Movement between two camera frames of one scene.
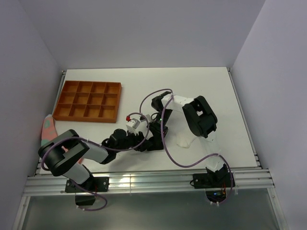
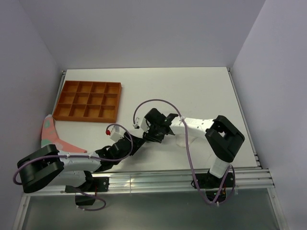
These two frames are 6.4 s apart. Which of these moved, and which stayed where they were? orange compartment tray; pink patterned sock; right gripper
Moved: right gripper
Stayed: pink patterned sock; orange compartment tray
